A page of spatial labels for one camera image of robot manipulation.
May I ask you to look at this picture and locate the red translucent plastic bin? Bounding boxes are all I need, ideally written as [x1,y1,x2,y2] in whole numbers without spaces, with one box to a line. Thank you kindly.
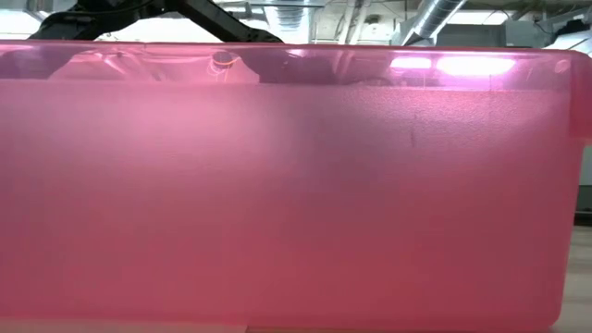
[0,39,592,333]

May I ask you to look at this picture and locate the grey ventilation unit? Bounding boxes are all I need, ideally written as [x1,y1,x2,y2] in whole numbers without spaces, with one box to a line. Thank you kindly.
[437,22,551,47]

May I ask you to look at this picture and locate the ribbed ceiling duct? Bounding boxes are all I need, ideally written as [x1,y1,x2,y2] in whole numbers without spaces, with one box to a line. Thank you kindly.
[272,4,309,33]

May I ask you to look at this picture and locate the silver ventilation duct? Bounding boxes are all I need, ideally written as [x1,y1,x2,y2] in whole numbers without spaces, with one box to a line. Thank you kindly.
[401,0,468,46]

